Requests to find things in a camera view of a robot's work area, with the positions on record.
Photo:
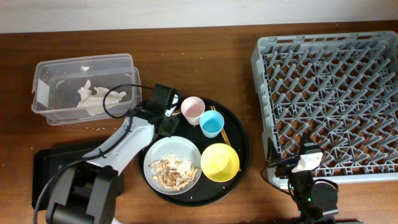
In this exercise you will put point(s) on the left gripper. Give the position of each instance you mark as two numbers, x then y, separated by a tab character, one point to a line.
173	124

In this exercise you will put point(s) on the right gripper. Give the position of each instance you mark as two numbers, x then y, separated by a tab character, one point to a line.
295	166

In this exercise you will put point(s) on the pink plastic cup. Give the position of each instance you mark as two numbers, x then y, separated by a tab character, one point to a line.
192	109

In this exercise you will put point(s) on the light blue plastic cup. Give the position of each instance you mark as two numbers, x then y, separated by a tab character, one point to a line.
211	123

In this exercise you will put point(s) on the white tissue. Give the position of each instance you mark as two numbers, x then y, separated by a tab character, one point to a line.
94	102

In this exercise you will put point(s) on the gold coffee sachet wrapper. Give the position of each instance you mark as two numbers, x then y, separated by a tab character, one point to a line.
176	112

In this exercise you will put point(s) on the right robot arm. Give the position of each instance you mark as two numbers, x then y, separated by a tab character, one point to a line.
316	200

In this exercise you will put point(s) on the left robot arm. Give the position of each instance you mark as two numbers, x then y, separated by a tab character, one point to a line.
85	191

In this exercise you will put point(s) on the grey dishwasher rack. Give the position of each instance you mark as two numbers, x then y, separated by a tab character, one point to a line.
338	89

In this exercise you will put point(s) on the clear plastic waste container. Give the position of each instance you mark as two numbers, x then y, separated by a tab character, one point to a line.
56	83

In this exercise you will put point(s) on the grey plate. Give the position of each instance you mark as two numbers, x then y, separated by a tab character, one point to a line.
173	145

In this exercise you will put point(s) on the food scraps with rice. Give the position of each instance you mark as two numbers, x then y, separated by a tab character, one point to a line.
174	172

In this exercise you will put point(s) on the yellow plastic bowl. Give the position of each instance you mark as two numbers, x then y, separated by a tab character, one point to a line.
220	162

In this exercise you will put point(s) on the round black serving tray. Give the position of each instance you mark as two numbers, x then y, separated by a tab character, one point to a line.
206	191

